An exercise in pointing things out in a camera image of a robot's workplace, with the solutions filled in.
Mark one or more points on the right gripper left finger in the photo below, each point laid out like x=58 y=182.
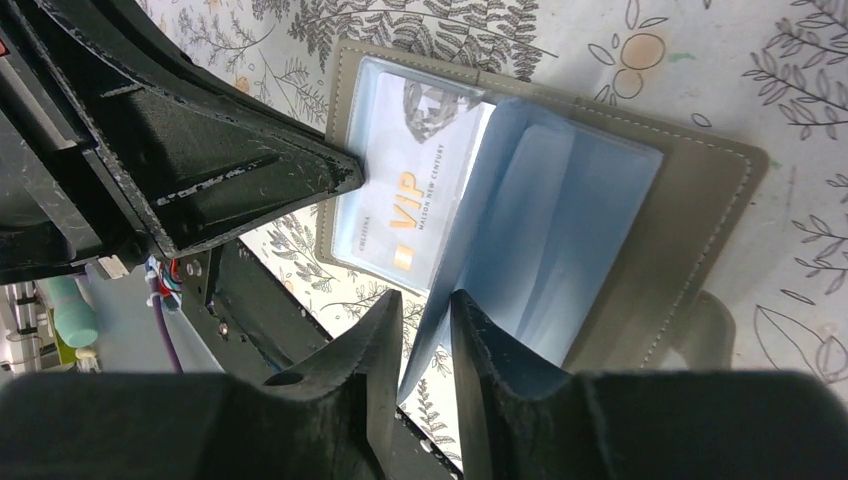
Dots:
x=111 y=426

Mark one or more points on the floral patterned table mat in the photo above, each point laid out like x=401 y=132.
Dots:
x=771 y=73

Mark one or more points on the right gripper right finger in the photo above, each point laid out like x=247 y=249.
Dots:
x=521 y=417

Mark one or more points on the white VIP credit card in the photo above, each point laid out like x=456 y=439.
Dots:
x=418 y=137

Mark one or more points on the beige card holder wallet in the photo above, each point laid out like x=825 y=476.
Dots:
x=584 y=231

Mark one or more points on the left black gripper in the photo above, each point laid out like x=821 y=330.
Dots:
x=115 y=145

